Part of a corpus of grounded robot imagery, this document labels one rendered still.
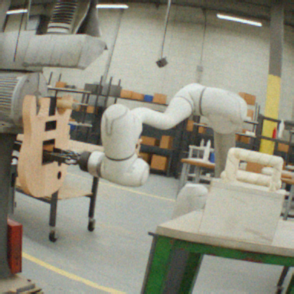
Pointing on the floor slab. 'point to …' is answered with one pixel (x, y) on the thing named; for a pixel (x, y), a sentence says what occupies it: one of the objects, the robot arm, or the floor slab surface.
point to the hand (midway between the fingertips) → (49, 151)
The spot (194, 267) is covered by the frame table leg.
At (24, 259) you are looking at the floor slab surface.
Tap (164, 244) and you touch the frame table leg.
